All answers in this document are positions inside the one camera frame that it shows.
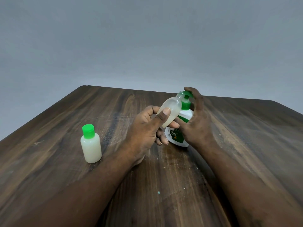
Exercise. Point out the small clear bottle green-capped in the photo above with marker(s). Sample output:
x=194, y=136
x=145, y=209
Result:
x=91, y=150

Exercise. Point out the person's right hand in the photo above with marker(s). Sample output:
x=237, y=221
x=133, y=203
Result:
x=200, y=127

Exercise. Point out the white hand sanitizer pump bottle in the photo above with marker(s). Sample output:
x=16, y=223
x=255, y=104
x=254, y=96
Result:
x=180, y=139

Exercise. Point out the person's left forearm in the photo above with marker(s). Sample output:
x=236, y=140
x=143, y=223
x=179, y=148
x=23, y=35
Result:
x=71, y=193

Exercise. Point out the small clear bottle white cap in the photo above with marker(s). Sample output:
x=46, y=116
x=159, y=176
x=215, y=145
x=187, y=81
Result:
x=171, y=108

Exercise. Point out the green bottle cap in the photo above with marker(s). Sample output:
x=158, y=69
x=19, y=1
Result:
x=88, y=131

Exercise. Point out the person's right forearm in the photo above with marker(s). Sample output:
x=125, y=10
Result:
x=253, y=189

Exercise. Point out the person's left hand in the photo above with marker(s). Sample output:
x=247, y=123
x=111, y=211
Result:
x=142, y=134

